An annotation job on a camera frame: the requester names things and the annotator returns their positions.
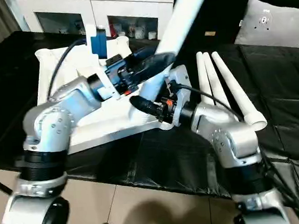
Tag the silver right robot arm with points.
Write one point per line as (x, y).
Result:
(231, 142)

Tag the black table mat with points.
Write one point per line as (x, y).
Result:
(168, 162)

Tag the gold label sticker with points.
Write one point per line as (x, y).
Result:
(210, 33)

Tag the white plastic table top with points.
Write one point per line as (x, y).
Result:
(102, 130)

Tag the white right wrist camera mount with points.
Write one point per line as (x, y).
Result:
(182, 89)

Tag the white plastic table leg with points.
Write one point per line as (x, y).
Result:
(215, 81)
(182, 25)
(236, 93)
(203, 75)

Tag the white glass-door cabinet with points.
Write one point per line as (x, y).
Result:
(93, 5)

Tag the black cabinet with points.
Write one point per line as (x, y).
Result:
(222, 9)

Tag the grey cushion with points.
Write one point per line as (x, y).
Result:
(274, 29)

